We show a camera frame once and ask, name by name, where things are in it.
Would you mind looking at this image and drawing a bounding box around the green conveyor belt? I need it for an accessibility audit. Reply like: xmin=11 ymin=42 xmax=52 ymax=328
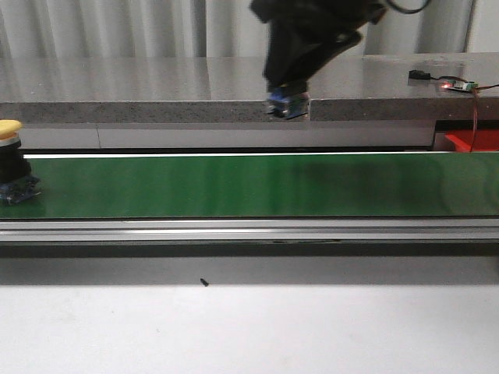
xmin=1 ymin=153 xmax=498 ymax=220

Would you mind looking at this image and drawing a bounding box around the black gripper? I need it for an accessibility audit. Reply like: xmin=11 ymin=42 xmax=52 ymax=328
xmin=249 ymin=0 xmax=387 ymax=88

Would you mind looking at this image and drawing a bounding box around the yellow mushroom push button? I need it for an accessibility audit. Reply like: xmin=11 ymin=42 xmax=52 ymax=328
xmin=1 ymin=119 xmax=41 ymax=206

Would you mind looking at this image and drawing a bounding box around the white pleated curtain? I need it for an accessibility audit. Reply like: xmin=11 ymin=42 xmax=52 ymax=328
xmin=1 ymin=0 xmax=498 ymax=58

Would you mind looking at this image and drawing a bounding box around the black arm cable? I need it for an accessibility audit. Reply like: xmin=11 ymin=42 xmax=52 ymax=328
xmin=384 ymin=0 xmax=432 ymax=13

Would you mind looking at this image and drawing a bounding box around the red plastic tray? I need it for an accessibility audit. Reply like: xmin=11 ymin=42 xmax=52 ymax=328
xmin=444 ymin=129 xmax=498 ymax=153

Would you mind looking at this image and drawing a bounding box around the small green circuit board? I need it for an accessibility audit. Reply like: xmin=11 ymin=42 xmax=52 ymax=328
xmin=441 ymin=79 xmax=479 ymax=93

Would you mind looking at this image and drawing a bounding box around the red mushroom push button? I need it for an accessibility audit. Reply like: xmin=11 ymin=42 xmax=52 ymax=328
xmin=267 ymin=83 xmax=310 ymax=120

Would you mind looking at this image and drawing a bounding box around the black plug connector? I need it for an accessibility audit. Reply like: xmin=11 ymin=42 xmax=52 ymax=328
xmin=408 ymin=69 xmax=432 ymax=81

